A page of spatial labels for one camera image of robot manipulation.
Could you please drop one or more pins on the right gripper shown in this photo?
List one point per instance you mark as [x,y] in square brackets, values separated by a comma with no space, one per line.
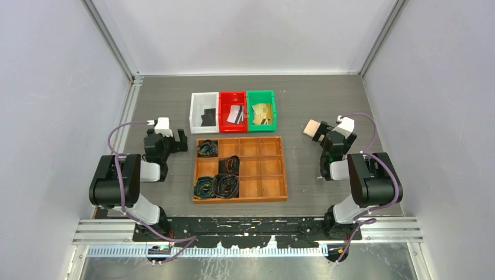
[322,129]

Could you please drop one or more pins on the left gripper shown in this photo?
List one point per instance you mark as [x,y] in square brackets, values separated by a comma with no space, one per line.
[181,145]

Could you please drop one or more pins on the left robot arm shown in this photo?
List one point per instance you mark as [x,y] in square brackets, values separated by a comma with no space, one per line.
[117,181]

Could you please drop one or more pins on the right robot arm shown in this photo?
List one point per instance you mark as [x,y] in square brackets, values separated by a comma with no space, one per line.
[372,178]

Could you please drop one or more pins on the black card in white bin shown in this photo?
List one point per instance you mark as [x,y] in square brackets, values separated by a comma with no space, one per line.
[209,119]

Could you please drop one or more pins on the gold cards in green bin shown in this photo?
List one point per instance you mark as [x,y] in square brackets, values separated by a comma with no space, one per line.
[263,114]

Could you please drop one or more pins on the white card in red bin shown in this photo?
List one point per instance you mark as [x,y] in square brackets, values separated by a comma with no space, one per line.
[236,114]

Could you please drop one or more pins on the rolled belt top left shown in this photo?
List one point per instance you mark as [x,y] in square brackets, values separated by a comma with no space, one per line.
[207,148]

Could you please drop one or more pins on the rolled belt bottom left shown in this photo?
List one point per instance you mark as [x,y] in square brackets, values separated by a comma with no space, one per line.
[203,188]

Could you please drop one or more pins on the white plastic bin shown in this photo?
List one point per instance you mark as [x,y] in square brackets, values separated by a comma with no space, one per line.
[198,102]

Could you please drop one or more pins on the rolled black belt middle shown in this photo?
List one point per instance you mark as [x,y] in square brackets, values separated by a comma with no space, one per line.
[229,165]

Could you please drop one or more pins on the large rolled black belt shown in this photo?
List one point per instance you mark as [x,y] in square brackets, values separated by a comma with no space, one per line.
[226,186]

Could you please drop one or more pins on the red plastic bin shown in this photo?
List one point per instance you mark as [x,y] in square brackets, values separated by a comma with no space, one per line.
[226,99]

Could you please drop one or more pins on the green plastic bin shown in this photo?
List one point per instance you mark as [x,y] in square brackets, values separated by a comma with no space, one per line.
[260,96]

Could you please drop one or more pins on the wooden compartment tray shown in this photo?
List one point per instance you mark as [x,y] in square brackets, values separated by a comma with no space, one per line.
[261,173]

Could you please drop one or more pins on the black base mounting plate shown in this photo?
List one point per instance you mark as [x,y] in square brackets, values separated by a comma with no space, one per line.
[256,232]

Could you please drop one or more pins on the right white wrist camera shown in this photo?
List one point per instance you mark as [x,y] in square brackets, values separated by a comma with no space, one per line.
[345,126]

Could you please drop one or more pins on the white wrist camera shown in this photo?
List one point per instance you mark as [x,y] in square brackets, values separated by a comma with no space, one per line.
[162,126]
[345,126]

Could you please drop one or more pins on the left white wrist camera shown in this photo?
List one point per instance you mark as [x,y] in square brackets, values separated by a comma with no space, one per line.
[162,126]

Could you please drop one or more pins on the aluminium front rail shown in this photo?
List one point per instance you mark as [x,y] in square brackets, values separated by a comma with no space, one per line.
[105,238]

